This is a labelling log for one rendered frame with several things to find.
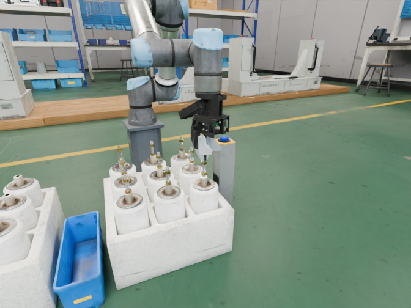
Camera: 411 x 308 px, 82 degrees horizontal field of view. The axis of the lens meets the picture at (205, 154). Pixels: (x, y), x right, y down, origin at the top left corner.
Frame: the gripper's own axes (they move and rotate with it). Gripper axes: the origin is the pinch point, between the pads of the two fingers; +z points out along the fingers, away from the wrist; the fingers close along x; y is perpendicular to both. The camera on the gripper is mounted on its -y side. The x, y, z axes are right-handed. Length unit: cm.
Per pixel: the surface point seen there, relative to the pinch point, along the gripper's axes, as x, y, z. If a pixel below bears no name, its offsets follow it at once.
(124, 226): -25.4, -7.5, 15.5
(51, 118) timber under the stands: 19, -207, 29
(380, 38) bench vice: 448, -17, -48
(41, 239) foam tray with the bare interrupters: -42, -22, 17
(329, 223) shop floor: 42, 33, 35
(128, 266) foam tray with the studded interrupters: -27.6, -4.5, 27.0
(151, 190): -10.1, -14.9, 14.2
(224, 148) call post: 20.9, -6.7, 5.9
